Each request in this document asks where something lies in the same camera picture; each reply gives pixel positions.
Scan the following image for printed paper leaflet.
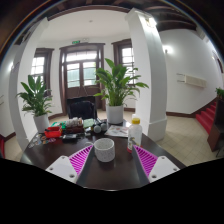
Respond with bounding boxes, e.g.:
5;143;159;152
104;124;131;138

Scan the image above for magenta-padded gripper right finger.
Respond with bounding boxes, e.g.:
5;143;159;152
130;144;181;185

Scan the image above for flat black device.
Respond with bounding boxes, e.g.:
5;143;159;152
62;133;78;141

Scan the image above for dark wooden double door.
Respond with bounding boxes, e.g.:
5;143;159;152
59;42;106;111

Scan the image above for small green plant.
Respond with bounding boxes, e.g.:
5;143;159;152
214;87;224;99

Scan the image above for black chair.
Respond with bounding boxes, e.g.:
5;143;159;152
66;95;98;121

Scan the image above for dark-framed window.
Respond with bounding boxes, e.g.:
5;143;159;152
111;38;136;84
31;47;55;98

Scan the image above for red carpeted stairs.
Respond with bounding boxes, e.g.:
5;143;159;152
194;100;219;134
0;133;5;158

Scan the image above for white speckled mug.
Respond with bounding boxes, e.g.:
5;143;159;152
84;137;116;163

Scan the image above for green notebook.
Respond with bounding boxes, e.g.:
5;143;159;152
82;118;96;129

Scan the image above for red box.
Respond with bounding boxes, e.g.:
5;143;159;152
44;125;64;139

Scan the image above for white wall radiator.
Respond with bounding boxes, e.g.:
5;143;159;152
176;73;208;89

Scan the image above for clear bottle with yellow cap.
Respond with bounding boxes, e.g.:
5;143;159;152
126;114;144;154

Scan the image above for potted plant in white pot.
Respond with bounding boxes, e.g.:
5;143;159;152
16;74;54;134
93;58;150;125

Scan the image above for dark wooden cabinet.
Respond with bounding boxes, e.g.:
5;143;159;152
207;98;224;153

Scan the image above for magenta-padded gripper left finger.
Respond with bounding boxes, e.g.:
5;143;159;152
45;144;98;185

